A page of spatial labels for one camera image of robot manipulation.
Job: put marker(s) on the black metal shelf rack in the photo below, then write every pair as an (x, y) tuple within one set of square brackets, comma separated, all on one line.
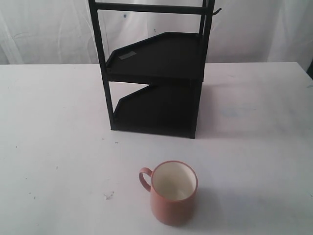
[(154, 86)]

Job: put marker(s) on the pink ceramic mug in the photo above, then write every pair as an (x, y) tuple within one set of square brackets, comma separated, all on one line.
[(173, 187)]

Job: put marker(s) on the white backdrop curtain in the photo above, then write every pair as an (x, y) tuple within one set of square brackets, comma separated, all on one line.
[(60, 31)]

